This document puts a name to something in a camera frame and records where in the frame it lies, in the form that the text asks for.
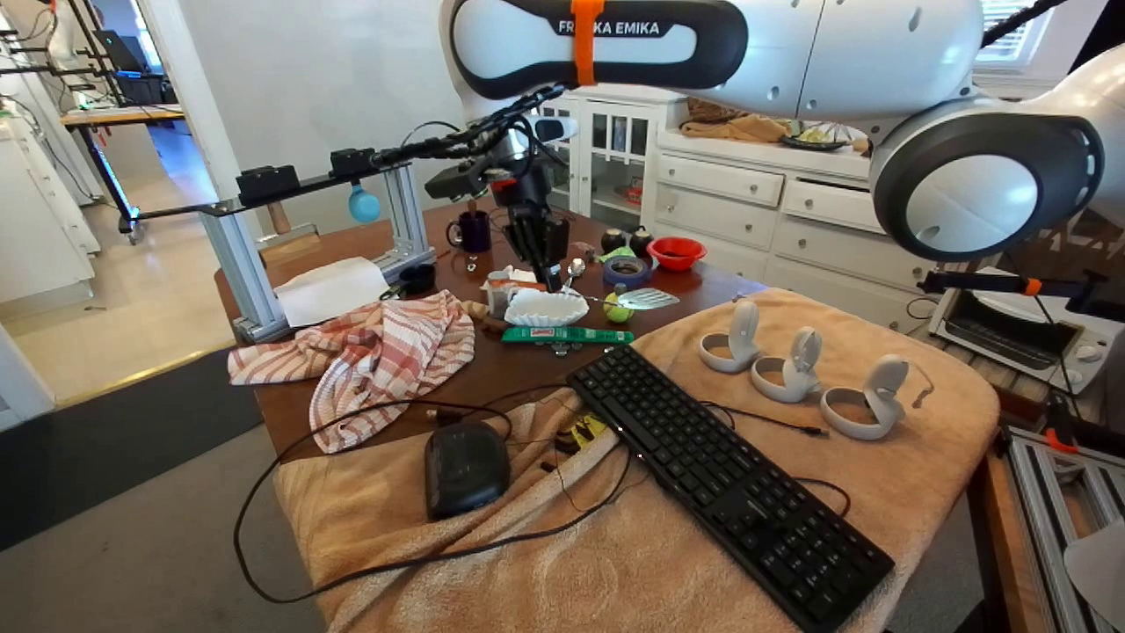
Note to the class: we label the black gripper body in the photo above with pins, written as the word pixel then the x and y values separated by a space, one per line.
pixel 510 160

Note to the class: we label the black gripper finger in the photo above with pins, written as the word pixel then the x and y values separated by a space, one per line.
pixel 557 248
pixel 525 246

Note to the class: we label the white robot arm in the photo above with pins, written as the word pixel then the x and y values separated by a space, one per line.
pixel 955 173

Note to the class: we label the black computer keyboard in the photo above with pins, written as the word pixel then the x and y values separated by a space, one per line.
pixel 810 562

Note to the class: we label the dark blue mug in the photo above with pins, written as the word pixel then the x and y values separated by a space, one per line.
pixel 470 232

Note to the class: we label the white scalloped dish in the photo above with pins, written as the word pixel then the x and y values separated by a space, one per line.
pixel 533 308

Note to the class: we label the blue bowl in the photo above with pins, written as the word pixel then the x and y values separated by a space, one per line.
pixel 627 273

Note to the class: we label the yellow green tennis ball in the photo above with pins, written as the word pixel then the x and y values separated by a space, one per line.
pixel 616 311

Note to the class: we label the green tube package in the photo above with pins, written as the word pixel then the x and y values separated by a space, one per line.
pixel 566 337

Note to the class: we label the red bowl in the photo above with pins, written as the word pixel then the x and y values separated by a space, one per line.
pixel 675 254

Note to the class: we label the blue ball ornament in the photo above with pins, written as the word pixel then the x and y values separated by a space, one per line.
pixel 364 206

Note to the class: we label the red striped white cloth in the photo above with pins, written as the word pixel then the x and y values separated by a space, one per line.
pixel 364 363

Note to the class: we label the white cabinet with drawers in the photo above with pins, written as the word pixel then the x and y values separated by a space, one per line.
pixel 783 216

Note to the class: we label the black computer mouse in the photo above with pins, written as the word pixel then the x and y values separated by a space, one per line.
pixel 464 471

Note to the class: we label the white VR controller middle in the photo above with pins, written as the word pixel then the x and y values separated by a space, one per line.
pixel 787 379

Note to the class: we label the beige towel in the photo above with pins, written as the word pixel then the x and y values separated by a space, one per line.
pixel 596 546

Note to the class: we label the wooden chair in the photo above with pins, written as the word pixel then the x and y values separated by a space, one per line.
pixel 1080 248

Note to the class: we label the aluminium frame stand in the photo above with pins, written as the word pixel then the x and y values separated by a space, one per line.
pixel 257 311

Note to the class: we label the black camera on tripod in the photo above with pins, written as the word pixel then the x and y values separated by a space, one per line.
pixel 1091 297

